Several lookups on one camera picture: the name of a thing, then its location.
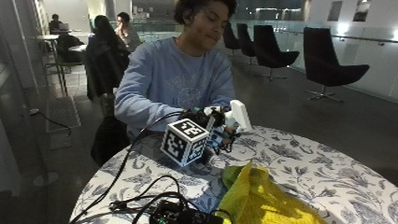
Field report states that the black electronic box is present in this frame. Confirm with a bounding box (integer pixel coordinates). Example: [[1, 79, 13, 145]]
[[147, 200, 226, 224]]

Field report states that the white plastic bottle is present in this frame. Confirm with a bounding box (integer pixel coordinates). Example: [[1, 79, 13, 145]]
[[223, 99, 253, 133]]

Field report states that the long black glove cable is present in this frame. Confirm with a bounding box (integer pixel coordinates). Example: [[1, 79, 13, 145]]
[[68, 110, 185, 224]]

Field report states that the metal handrail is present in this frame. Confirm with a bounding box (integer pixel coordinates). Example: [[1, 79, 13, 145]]
[[276, 28, 398, 45]]

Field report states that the framed wall picture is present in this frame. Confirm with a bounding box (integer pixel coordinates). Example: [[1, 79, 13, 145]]
[[351, 0, 371, 22], [326, 0, 344, 22]]

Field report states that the white cube with black markers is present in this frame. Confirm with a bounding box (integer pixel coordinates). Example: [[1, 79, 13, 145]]
[[159, 118, 211, 168]]

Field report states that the person in blue sweatshirt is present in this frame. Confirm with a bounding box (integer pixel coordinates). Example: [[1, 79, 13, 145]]
[[113, 0, 238, 143]]

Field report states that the grey floor mat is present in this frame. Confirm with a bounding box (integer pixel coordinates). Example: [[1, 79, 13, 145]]
[[44, 95, 82, 133]]

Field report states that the looped black cable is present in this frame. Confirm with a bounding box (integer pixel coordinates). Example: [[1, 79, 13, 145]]
[[107, 175, 199, 224]]

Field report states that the green item in bag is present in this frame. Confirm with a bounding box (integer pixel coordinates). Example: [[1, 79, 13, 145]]
[[221, 164, 251, 189]]

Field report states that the tall round table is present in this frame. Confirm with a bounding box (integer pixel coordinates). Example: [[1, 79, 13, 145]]
[[33, 34, 68, 97]]

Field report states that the white round table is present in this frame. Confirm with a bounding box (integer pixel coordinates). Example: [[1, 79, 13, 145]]
[[66, 44, 87, 53]]

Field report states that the blue floral tablecloth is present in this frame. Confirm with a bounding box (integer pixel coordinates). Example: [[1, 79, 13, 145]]
[[68, 125, 398, 224]]

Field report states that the large black swivel chair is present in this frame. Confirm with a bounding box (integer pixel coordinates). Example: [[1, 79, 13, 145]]
[[302, 26, 370, 104]]

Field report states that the yellow plastic bag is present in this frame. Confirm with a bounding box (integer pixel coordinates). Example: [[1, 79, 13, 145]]
[[215, 161, 330, 224]]

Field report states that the black floor cable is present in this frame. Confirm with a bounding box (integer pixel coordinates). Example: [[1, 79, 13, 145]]
[[28, 107, 74, 137]]

